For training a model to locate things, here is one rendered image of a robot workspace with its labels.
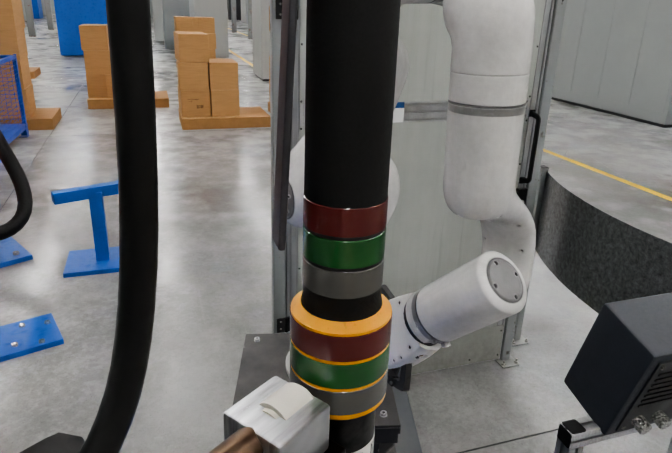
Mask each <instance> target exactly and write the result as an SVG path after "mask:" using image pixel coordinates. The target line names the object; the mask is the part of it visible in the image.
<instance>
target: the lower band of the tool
mask: <svg viewBox="0 0 672 453"><path fill-rule="evenodd" d="M302 291H303V290H302ZM302 291H300V292H299V293H298V294H297V295H296V296H295V297H294V298H293V300H292V302H291V314H292V316H293V318H294V319H295V320H296V322H298V323H299V324H300V325H301V326H303V327H304V328H306V329H308V330H310V331H313V332H316V333H319V334H323V335H327V336H334V337H354V336H361V335H365V334H369V333H372V332H375V331H377V330H379V329H380V328H382V327H383V326H385V325H386V324H387V323H388V321H389V320H390V318H391V315H392V306H391V304H390V302H389V300H388V299H387V298H386V297H385V296H384V295H383V294H381V296H382V307H381V309H380V310H379V311H378V312H377V313H376V314H375V315H373V316H371V317H369V318H366V319H363V320H359V321H352V322H336V321H329V320H325V319H321V318H318V317H316V316H314V315H312V314H310V313H309V312H307V311H306V310H305V309H304V308H303V306H302V304H301V295H302ZM292 343H293V342H292ZM293 345H294V347H295V348H296V349H297V350H298V351H299V352H300V353H302V354H303V355H305V356H306V357H308V358H310V359H313V360H315V361H318V362H322V363H326V364H333V365H353V364H359V363H363V362H367V361H370V360H372V359H374V358H376V357H378V356H379V355H381V354H382V353H383V352H384V351H385V350H386V348H387V347H388V345H389V344H388V345H387V347H386V348H385V349H384V350H383V351H382V352H380V353H379V354H377V355H375V356H373V357H371V358H368V359H364V360H361V361H355V362H331V361H325V360H321V359H318V358H315V357H312V356H310V355H308V354H306V353H304V352H302V351H301V350H300V349H298V348H297V347H296V346H295V344H294V343H293ZM292 370H293V368H292ZM293 372H294V373H295V374H296V376H297V377H298V378H299V379H301V380H302V381H303V382H305V383H307V384H308V385H310V386H313V387H315V388H318V389H321V390H325V391H332V392H351V391H357V390H361V389H365V388H367V387H370V386H372V385H373V384H375V383H377V382H378V381H379V380H380V379H381V378H382V377H383V376H384V375H385V373H386V372H385V373H384V374H383V375H382V376H381V377H380V378H379V379H378V380H376V381H375V382H373V383H371V384H368V385H366V386H363V387H359V388H354V389H329V388H324V387H320V386H317V385H314V384H312V383H310V382H307V381H306V380H304V379H302V378H301V377H300V376H299V375H298V374H297V373H296V372H295V371H294V370H293ZM384 397H385V395H384ZM384 397H383V399H382V400H381V401H380V402H379V403H378V404H377V405H375V406H374V407H372V408H371V409H369V410H367V411H364V412H361V413H358V414H353V415H343V416H337V415H330V420H350V419H355V418H358V417H361V416H364V415H366V414H368V413H370V412H372V411H374V410H375V409H376V408H377V407H378V406H379V405H380V404H381V403H382V401H383V400H384Z"/></svg>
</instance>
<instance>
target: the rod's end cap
mask: <svg viewBox="0 0 672 453"><path fill-rule="evenodd" d="M312 399H313V398H312V396H311V393H310V392H309V391H308V390H307V389H306V388H304V387H303V386H301V385H299V384H296V383H291V382H290V383H287V384H285V385H284V386H282V387H281V388H280V389H278V390H277V391H276V392H274V393H273V394H272V395H270V396H269V397H268V398H266V399H265V400H264V401H262V402H261V403H260V404H259V405H261V406H263V407H264V409H263V410H261V411H263V412H264V413H266V414H268V415H269V416H271V417H273V418H274V419H277V418H278V417H281V418H283V419H284V420H287V419H288V418H290V417H291V416H292V415H293V414H295V413H296V412H297V411H298V410H299V409H301V408H302V407H303V406H304V405H305V404H307V403H308V402H309V401H310V400H312Z"/></svg>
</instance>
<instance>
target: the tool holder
mask: <svg viewBox="0 0 672 453"><path fill-rule="evenodd" d="M287 383H288V382H287V381H285V380H283V379H281V378H279V377H277V376H275V377H273V378H271V379H270V380H268V381H267V382H266V383H264V384H263V385H261V386H260V387H259V388H257V389H256V390H254V391H253V392H252V393H250V394H249V395H247V396H246V397H245V398H243V399H242V400H240V401H239V402H238V403H236V404H235V405H233V406H232V407H231V408H229V409H228V410H226V411H225V412H224V415H223V417H224V440H225V439H227V438H228V437H229V436H231V435H232V434H233V433H235V432H236V431H237V430H238V429H240V428H242V427H253V429H254V430H255V434H256V435H257V437H258V439H259V441H260V443H261V445H262V448H263V453H346V450H345V448H344V447H343V446H341V445H340V444H338V443H336V442H334V441H333V440H331V439H329V424H330V406H329V405H328V404H327V403H325V402H323V401H321V400H320V399H318V398H316V397H314V396H312V395H311V396H312V398H313V399H312V400H310V401H309V402H308V403H307V404H305V405H304V406H303V407H302V408H301V409H299V410H298V411H297V412H296V413H295V414H293V415H292V416H291V417H290V418H288V419H287V420H284V419H283V418H281V417H278V418H277V419H274V418H273V417H271V416H269V415H268V414H266V413H264V412H263V411H261V410H263V409H264V407H263V406H261V405H259V404H260V403H261V402H262V401H264V400H265V399H266V398H268V397H269V396H270V395H272V394H273V393H274V392H276V391H277V390H278V389H280V388H281V387H282V386H284V385H285V384H287Z"/></svg>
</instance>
